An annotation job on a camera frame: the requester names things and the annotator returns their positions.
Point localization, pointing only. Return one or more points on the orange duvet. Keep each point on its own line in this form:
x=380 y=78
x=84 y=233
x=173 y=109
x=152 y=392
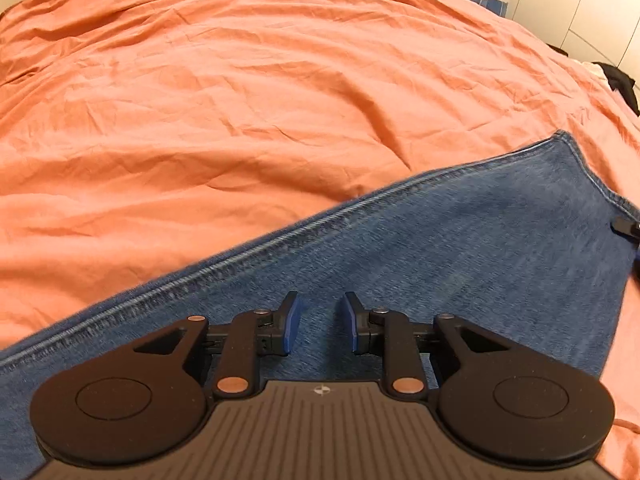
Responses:
x=200 y=110

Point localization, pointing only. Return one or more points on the blue denim pants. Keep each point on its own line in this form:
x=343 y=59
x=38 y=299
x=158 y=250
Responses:
x=450 y=225

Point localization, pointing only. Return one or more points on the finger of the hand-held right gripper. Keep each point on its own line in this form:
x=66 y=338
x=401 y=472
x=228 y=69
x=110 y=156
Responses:
x=629 y=227
x=637 y=266

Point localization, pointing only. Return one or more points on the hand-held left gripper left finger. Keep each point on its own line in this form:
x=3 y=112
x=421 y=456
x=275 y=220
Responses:
x=290 y=325

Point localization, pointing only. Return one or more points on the white wardrobe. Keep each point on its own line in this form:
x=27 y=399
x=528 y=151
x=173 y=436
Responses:
x=590 y=5

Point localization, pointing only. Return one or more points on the dark cloth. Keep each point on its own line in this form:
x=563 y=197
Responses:
x=625 y=85

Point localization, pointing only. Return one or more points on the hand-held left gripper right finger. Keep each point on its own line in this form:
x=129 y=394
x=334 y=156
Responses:
x=351 y=325

